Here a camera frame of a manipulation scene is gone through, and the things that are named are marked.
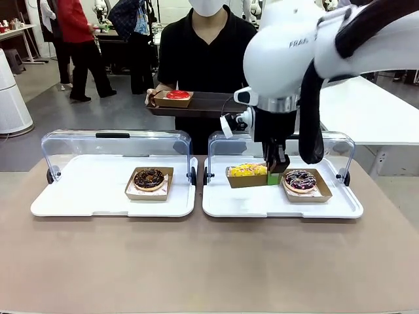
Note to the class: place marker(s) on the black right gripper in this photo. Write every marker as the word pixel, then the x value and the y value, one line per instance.
pixel 275 126

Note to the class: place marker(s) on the yellow sprinkled donut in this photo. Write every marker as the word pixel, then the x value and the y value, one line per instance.
pixel 245 170

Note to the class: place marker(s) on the yellow glazed donut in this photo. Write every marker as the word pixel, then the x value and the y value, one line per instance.
pixel 245 182

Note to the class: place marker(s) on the dark brown serving tray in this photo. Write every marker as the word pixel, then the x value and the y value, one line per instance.
pixel 209 106

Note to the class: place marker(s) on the red glazed donut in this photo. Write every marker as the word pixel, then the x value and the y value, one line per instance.
pixel 173 103
pixel 178 95

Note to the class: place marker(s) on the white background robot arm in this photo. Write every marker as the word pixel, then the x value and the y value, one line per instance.
pixel 250 11

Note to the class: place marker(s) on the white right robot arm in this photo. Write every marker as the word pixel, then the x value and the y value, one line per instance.
pixel 278 62

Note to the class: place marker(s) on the purple drizzled donut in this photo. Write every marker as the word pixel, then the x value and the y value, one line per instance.
pixel 293 184

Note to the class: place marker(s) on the paper liner under purple donut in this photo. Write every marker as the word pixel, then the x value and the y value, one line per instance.
pixel 319 193

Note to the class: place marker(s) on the paper liner under chocolate donut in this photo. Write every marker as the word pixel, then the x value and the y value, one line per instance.
pixel 165 184

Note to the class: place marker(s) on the person's black shirt torso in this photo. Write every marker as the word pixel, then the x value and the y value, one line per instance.
pixel 209 55

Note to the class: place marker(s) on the chocolate sprinkled donut in tray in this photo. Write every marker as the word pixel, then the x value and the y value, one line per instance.
pixel 144 196

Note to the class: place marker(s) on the person's right hand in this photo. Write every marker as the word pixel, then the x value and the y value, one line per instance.
pixel 151 96

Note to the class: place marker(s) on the white display tray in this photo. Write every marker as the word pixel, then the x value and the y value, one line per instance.
pixel 262 204
pixel 98 196

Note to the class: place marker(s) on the white rectangular table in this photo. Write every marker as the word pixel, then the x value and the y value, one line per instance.
pixel 366 111

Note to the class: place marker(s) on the white face mask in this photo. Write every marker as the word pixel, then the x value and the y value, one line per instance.
pixel 209 7

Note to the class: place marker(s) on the bystander in plaid shirt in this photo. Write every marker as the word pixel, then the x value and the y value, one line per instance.
pixel 140 26

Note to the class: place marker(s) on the bystander in red top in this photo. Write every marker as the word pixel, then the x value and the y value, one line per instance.
pixel 78 32

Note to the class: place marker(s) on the bystander in black vest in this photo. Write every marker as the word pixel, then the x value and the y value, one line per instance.
pixel 49 19

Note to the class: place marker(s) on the white air purifier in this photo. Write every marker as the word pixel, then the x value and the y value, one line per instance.
pixel 13 98

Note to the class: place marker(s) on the grey plastic stool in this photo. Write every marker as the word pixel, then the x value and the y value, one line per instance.
pixel 15 60

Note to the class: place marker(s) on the white background workbench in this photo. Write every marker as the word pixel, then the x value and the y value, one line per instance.
pixel 16 31

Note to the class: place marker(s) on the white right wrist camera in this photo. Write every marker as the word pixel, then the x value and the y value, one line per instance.
pixel 226 126

